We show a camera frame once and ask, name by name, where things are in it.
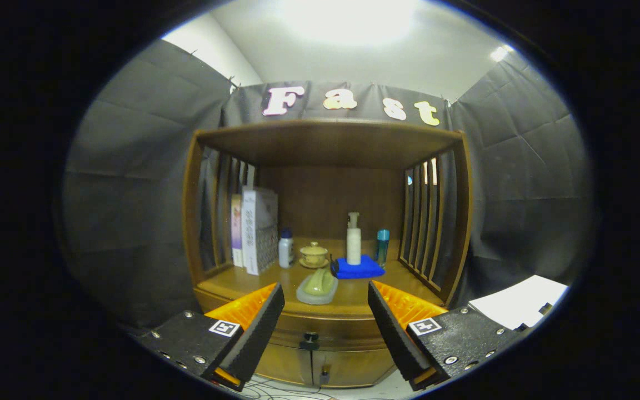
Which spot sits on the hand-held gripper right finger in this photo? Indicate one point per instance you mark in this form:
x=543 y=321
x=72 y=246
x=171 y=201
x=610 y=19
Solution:
x=395 y=333

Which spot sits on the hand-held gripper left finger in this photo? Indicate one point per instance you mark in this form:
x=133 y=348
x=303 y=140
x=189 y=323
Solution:
x=259 y=328

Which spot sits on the pale green packaged item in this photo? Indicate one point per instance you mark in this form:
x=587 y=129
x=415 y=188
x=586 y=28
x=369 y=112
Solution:
x=318 y=286

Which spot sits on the wooden countertop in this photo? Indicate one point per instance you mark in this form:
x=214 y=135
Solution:
x=353 y=294

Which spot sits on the white drawer unit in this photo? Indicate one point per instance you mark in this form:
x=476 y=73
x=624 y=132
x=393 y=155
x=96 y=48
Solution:
x=514 y=303

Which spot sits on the brown wooden cabinet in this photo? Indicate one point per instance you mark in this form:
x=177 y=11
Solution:
x=325 y=144

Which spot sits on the blue folded cloth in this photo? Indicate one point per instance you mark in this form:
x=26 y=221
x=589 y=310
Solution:
x=359 y=270

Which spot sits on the small white bottle blue cap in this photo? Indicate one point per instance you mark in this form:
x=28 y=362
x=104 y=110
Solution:
x=285 y=251

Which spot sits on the teal bottle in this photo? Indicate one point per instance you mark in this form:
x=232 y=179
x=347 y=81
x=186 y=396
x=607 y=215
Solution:
x=383 y=247

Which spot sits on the yellow lidded teacup with saucer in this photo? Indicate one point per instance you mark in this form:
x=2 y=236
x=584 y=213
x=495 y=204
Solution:
x=314 y=255

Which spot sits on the white pump bottle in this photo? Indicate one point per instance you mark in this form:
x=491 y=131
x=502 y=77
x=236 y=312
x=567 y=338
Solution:
x=354 y=244

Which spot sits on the thin purple box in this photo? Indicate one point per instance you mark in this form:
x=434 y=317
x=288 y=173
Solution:
x=236 y=230

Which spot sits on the tall white printed box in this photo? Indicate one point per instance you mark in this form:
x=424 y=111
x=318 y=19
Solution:
x=256 y=228

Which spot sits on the black backdrop cloth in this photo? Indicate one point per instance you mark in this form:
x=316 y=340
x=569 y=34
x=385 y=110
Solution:
x=142 y=183

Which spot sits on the small ceiling light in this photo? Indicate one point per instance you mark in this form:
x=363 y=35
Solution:
x=500 y=54

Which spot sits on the large ceiling light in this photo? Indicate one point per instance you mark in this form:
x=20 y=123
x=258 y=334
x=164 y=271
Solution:
x=348 y=19

